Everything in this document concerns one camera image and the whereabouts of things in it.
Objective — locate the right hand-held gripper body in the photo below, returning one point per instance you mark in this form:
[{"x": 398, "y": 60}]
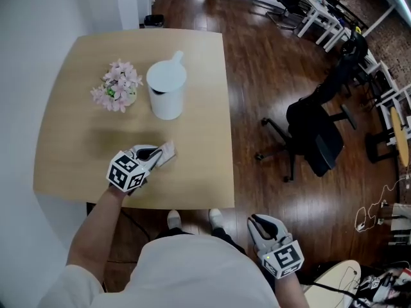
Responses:
[{"x": 284, "y": 258}]

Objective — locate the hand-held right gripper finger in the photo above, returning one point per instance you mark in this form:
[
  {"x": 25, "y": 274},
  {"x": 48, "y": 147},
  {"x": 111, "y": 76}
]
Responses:
[
  {"x": 278, "y": 229},
  {"x": 253, "y": 231}
]

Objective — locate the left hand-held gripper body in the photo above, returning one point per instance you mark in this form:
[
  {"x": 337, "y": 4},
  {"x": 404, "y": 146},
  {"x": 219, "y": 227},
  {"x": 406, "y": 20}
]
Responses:
[{"x": 123, "y": 172}]

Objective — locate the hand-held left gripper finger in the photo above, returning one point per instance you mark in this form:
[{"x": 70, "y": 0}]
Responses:
[
  {"x": 155, "y": 160},
  {"x": 144, "y": 146}
]

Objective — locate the person's left forearm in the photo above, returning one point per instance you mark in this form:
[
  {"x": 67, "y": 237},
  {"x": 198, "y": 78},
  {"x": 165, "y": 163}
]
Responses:
[{"x": 96, "y": 229}]

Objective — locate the person's right forearm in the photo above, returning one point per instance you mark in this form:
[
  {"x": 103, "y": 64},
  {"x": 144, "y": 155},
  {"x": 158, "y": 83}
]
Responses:
[{"x": 289, "y": 292}]

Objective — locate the person's black trousers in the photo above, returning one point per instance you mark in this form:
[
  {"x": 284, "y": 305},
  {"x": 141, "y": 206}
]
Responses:
[{"x": 224, "y": 234}]

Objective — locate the person's right white shoe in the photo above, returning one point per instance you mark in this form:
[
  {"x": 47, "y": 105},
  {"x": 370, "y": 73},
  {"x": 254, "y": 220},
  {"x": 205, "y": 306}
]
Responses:
[{"x": 215, "y": 217}]

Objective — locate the person's white shoe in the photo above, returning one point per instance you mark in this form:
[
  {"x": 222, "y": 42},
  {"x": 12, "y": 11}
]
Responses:
[
  {"x": 215, "y": 217},
  {"x": 174, "y": 219}
]

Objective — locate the white cylindrical lidded container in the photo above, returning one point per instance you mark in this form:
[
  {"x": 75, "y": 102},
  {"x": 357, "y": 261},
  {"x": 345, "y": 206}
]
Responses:
[{"x": 165, "y": 101}]

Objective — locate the cream round table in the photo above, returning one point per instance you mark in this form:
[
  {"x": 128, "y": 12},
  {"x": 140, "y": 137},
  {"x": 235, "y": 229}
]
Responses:
[{"x": 330, "y": 278}]

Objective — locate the light wooden table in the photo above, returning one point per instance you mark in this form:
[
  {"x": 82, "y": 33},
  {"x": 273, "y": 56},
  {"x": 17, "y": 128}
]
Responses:
[{"x": 80, "y": 133}]

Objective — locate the person's left white shoe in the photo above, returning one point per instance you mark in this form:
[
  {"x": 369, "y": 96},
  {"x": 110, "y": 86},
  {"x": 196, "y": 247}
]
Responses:
[{"x": 174, "y": 219}]

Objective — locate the pink flowers in white pot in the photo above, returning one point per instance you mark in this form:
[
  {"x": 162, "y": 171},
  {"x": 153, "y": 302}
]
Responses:
[{"x": 120, "y": 79}]

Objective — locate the person's white shirt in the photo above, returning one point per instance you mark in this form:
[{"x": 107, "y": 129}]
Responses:
[{"x": 192, "y": 274}]

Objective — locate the spare gripper unit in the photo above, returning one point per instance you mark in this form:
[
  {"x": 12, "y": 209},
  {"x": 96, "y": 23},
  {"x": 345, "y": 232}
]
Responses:
[{"x": 374, "y": 282}]

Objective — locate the black swivel office chair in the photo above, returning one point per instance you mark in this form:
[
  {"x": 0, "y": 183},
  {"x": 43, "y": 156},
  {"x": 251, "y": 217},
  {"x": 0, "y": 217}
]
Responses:
[{"x": 308, "y": 130}]

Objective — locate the white grey equipment stand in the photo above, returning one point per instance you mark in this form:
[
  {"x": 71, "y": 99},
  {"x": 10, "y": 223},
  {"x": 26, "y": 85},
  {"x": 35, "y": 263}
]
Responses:
[{"x": 401, "y": 213}]

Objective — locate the small black bin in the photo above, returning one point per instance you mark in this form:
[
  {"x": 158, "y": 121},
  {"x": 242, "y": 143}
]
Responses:
[{"x": 154, "y": 21}]

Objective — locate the black stool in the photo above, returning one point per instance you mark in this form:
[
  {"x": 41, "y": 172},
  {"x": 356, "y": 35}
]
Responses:
[{"x": 377, "y": 148}]

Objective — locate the yellow round table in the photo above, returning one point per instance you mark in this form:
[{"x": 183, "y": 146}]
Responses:
[{"x": 399, "y": 140}]

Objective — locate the white desk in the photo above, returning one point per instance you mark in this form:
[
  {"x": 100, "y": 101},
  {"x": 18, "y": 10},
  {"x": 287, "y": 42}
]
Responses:
[
  {"x": 316, "y": 11},
  {"x": 390, "y": 96}
]

